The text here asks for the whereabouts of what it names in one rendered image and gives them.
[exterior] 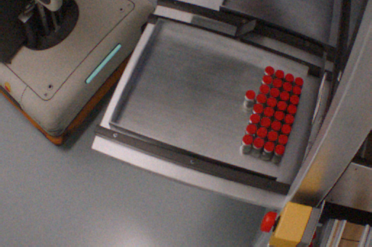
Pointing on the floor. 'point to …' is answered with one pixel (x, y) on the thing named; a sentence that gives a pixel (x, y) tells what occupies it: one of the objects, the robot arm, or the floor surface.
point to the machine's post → (338, 127)
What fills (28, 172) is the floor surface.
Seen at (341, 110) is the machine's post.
